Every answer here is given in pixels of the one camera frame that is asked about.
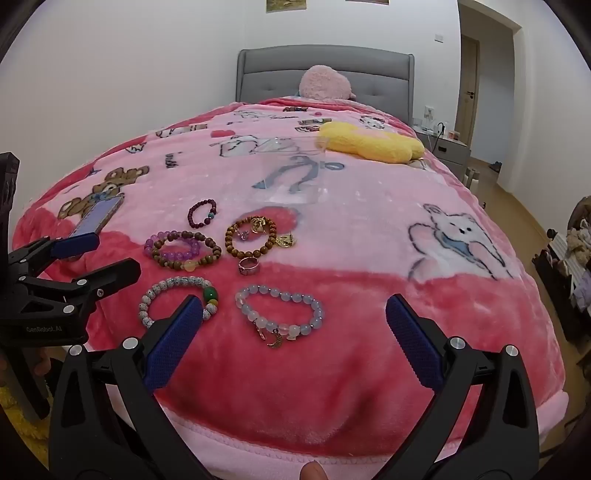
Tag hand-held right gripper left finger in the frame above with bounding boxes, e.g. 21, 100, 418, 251
48, 294, 218, 480

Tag brown bracelet with yellow bead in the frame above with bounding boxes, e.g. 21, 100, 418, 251
154, 231, 222, 272

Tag wooden door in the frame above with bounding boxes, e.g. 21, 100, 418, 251
455, 34, 478, 139

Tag yellow plush pillow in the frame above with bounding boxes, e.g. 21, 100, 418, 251
316, 121, 426, 163

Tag person's left hand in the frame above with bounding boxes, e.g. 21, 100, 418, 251
28, 348, 54, 381

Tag smartphone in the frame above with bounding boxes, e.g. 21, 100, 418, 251
67, 194, 125, 241

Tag white speckled bead bracelet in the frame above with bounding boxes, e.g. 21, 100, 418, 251
137, 276, 219, 329

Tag pale blue bead bracelet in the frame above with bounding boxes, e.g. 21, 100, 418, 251
235, 285, 325, 350

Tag grey padded headboard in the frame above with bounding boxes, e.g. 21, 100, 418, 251
235, 45, 415, 125

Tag grey nightstand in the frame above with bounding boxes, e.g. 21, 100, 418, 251
412, 127, 472, 167

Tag pink plush toy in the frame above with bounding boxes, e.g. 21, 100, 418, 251
298, 65, 357, 101

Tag purple bead bracelet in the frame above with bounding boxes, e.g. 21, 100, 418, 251
144, 231, 201, 265

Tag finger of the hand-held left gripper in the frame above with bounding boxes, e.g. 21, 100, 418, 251
7, 233, 101, 278
18, 258, 142, 320

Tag pink printed blanket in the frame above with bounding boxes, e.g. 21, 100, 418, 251
11, 95, 568, 480

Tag dark red bead bracelet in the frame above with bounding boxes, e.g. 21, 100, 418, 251
187, 198, 218, 229

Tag clear plastic container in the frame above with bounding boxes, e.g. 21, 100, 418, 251
252, 134, 329, 206

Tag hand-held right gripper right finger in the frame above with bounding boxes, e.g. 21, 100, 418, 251
385, 294, 541, 480

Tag brown wooden bead bracelet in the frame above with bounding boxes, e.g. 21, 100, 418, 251
225, 216, 279, 260

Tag cluttered dark rack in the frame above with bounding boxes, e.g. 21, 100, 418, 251
531, 196, 591, 342

